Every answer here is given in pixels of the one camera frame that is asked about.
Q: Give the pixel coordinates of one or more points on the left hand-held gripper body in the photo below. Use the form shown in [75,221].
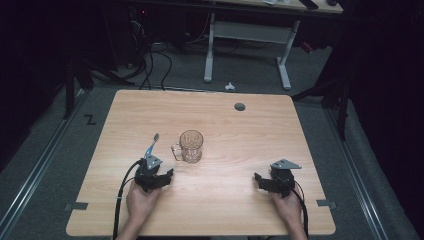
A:
[146,178]

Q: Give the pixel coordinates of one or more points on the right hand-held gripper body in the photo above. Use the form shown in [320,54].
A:
[281,181]

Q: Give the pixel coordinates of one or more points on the blue toothbrush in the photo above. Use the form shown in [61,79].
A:
[153,145]

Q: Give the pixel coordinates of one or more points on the clear glass mug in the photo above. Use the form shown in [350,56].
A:
[191,148]

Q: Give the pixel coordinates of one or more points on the person's left hand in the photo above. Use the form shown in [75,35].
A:
[140,203]

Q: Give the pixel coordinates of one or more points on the person's right hand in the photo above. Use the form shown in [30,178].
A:
[288,208]

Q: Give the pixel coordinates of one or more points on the grey tape strip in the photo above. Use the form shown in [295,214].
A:
[326,203]
[78,206]

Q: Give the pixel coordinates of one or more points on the grey round table grommet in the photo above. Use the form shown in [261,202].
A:
[239,107]

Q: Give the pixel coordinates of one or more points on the black metal stand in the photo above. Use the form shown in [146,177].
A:
[69,90]
[342,106]

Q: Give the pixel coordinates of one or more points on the small white floor object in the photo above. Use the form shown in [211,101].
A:
[229,87]

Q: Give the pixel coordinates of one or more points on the small red object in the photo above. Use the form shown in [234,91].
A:
[307,47]

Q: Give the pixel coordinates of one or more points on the black device on desk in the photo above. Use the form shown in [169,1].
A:
[309,4]

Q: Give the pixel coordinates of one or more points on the metal floor rail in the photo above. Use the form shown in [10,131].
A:
[356,173]
[36,166]

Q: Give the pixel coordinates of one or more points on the wooden desk with white frame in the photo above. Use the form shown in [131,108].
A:
[253,32]

